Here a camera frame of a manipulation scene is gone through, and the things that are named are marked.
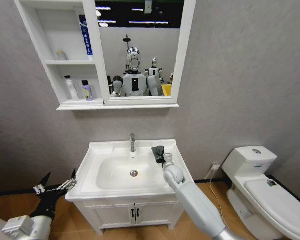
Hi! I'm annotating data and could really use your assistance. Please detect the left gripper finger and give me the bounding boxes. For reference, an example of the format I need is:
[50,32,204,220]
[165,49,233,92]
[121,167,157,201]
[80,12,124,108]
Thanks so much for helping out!
[33,171,52,195]
[57,168,78,193]

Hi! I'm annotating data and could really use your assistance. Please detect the dark grey towel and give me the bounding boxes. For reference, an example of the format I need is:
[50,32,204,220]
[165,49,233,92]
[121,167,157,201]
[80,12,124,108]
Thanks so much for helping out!
[151,144,166,161]

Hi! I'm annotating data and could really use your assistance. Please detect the white washbasin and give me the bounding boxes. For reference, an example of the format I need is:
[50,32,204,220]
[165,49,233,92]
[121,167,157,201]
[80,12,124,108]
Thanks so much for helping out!
[65,139,195,201]

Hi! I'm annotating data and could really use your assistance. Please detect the white vanity cabinet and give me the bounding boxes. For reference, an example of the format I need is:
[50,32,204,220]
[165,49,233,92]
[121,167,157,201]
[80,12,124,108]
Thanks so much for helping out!
[71,193,185,236]

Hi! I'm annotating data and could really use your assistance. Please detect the cabinet mirror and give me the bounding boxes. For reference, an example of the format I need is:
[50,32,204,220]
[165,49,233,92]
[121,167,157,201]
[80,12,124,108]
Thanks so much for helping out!
[94,0,185,98]

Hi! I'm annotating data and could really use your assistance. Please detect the chrome faucet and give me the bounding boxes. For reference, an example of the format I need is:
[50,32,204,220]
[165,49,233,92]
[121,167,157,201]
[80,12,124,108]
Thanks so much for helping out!
[129,133,137,154]

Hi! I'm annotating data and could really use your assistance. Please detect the purple bottle black cap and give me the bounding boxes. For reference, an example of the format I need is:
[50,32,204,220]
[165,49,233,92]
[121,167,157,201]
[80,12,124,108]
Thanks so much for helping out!
[80,79,94,102]

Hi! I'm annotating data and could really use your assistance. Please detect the white bottle black cap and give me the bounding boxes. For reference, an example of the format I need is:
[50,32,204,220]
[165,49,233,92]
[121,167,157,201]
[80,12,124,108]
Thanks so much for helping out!
[63,75,80,102]

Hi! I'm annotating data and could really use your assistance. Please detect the white toilet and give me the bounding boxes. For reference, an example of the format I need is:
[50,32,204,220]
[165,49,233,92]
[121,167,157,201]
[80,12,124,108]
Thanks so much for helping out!
[221,145,300,240]

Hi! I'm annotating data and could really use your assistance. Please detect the small pale bottle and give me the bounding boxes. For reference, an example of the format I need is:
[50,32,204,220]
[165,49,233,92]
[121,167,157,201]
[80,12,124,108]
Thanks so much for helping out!
[55,50,67,62]

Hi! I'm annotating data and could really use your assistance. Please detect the blue and white tube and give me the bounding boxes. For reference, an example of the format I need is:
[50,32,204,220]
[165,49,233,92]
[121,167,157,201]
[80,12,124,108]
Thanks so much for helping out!
[78,14,94,61]

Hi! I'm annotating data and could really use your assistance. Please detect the white power cable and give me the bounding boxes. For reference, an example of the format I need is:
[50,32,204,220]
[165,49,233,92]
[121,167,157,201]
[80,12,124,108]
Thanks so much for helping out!
[204,168,232,227]

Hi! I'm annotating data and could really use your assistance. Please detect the white wall cabinet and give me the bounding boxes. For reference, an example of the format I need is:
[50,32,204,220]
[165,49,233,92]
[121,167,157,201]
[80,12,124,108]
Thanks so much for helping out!
[14,0,197,112]

